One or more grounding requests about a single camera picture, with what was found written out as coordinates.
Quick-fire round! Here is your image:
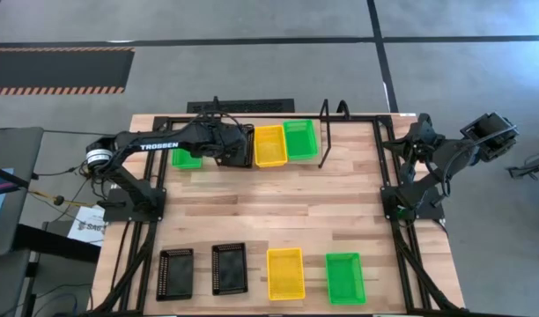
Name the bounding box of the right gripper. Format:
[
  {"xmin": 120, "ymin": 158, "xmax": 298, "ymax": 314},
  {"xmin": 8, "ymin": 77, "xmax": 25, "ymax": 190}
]
[{"xmin": 382, "ymin": 113, "xmax": 447, "ymax": 159}]

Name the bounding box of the black plastic basket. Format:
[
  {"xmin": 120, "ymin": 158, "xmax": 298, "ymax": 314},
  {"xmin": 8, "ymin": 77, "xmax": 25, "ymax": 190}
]
[
  {"xmin": 156, "ymin": 247, "xmax": 195, "ymax": 302},
  {"xmin": 210, "ymin": 241, "xmax": 249, "ymax": 296},
  {"xmin": 216, "ymin": 124, "xmax": 256, "ymax": 169}
]

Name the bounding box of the green plastic basket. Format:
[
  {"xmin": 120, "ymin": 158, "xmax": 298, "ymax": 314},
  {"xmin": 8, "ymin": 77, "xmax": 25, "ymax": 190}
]
[
  {"xmin": 282, "ymin": 119, "xmax": 320, "ymax": 161},
  {"xmin": 171, "ymin": 147, "xmax": 203, "ymax": 170},
  {"xmin": 324, "ymin": 252, "xmax": 367, "ymax": 306}
]

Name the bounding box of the yellow plastic basket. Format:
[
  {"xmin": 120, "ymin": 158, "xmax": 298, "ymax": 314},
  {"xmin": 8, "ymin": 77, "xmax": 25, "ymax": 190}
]
[
  {"xmin": 254, "ymin": 124, "xmax": 289, "ymax": 169},
  {"xmin": 266, "ymin": 247, "xmax": 306, "ymax": 301}
]

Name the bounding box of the black perforated floor panel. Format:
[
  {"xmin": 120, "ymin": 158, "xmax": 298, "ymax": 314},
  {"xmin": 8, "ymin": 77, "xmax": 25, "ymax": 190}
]
[{"xmin": 186, "ymin": 98, "xmax": 296, "ymax": 114}]

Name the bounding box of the white printed paper sheet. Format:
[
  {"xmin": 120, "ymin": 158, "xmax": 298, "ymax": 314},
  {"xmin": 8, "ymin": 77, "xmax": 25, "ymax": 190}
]
[{"xmin": 67, "ymin": 204, "xmax": 107, "ymax": 247}]

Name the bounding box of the black orange-striped floor mat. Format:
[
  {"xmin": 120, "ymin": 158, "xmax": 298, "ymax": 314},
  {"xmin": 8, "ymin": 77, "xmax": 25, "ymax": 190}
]
[{"xmin": 0, "ymin": 47, "xmax": 136, "ymax": 96}]

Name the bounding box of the black desk support beam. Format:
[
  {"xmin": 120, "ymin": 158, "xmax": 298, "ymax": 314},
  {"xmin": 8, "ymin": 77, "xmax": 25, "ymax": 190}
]
[{"xmin": 11, "ymin": 223, "xmax": 102, "ymax": 265}]

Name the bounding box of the grey side desk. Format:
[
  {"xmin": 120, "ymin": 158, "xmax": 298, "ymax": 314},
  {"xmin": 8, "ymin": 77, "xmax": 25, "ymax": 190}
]
[{"xmin": 0, "ymin": 127, "xmax": 45, "ymax": 259}]

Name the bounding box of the black aluminium table frame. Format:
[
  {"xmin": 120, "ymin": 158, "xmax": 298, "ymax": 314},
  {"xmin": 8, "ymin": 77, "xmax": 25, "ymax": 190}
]
[{"xmin": 91, "ymin": 113, "xmax": 467, "ymax": 316}]

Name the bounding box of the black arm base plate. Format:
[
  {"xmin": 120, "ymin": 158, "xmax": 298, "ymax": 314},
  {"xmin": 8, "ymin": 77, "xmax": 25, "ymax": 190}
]
[
  {"xmin": 380, "ymin": 184, "xmax": 447, "ymax": 221},
  {"xmin": 102, "ymin": 187, "xmax": 167, "ymax": 223}
]

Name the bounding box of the yellow floor cable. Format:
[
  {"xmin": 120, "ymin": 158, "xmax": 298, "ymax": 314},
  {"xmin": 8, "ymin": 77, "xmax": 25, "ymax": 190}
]
[{"xmin": 29, "ymin": 188, "xmax": 99, "ymax": 209}]

